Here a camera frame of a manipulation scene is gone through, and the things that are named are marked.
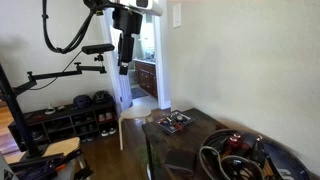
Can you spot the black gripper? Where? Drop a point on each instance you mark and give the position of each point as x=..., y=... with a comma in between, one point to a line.
x=127, y=21

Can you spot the square blue white tray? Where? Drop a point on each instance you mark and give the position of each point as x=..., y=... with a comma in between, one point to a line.
x=166, y=128

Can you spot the small white object on shelf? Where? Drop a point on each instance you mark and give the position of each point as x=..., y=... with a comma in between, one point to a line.
x=50, y=110

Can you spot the red object in round tray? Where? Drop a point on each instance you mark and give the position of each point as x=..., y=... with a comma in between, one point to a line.
x=235, y=140

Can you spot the black item in round tray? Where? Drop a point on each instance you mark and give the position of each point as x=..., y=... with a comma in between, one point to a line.
x=258, y=150

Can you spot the round dark blue tray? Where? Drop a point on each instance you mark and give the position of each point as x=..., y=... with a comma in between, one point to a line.
x=290, y=163

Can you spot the dark wooden kitchen cabinet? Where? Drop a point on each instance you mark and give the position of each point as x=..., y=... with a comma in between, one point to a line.
x=146, y=78

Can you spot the white door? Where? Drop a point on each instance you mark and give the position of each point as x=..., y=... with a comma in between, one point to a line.
x=124, y=90

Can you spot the blue floor mat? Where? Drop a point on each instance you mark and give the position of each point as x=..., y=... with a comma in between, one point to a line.
x=139, y=92

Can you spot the black bike helmet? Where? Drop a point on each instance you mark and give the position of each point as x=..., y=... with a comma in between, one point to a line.
x=102, y=96

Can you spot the pink white shoe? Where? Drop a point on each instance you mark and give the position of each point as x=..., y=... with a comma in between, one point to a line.
x=109, y=116
x=102, y=117

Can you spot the dark blue bike helmet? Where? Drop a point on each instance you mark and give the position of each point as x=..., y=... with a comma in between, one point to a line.
x=82, y=101

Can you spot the silver key bunch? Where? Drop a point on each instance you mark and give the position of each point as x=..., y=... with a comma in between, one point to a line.
x=168, y=121

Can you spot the orange key tool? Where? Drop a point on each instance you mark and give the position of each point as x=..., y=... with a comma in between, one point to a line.
x=180, y=127

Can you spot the dark shoe shelf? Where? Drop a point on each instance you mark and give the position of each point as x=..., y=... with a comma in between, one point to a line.
x=63, y=125

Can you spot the dark wooden console table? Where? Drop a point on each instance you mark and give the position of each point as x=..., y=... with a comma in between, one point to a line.
x=186, y=140

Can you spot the dark brown wallet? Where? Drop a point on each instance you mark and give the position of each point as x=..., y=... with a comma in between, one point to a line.
x=180, y=160

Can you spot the black clamp gear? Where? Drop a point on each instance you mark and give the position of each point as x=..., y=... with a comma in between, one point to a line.
x=50, y=166

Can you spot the black stereo camera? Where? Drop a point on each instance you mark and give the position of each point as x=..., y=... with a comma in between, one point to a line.
x=98, y=49

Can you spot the white door frame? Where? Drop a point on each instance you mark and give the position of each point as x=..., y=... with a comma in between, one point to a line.
x=161, y=66

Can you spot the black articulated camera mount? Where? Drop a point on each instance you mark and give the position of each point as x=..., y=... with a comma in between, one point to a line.
x=66, y=71

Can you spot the white wall switch plate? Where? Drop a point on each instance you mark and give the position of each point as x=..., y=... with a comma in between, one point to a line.
x=177, y=15

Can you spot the black mount pole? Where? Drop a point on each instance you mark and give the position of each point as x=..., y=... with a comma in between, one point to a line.
x=16, y=113

